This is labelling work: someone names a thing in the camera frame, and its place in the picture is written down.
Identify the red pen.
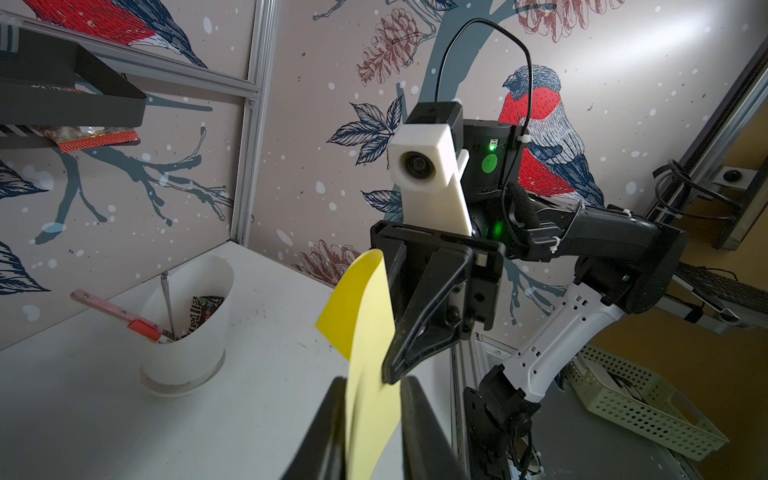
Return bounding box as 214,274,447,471
70,290,167,343

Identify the white utensil cup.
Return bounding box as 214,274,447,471
139,255,235,398

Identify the black wall basket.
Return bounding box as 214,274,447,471
1,21,147,149

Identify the metal spoon handle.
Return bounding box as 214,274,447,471
160,271,177,340

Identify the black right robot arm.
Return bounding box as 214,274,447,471
371,120,687,437

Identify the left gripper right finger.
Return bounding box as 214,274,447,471
401,376,466,480

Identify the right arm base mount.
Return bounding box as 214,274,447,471
463,365,540,479

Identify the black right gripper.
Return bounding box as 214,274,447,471
370,221,505,385

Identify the green plastic basket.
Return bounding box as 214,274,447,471
566,345,729,461

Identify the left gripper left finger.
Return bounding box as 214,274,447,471
282,377,347,480

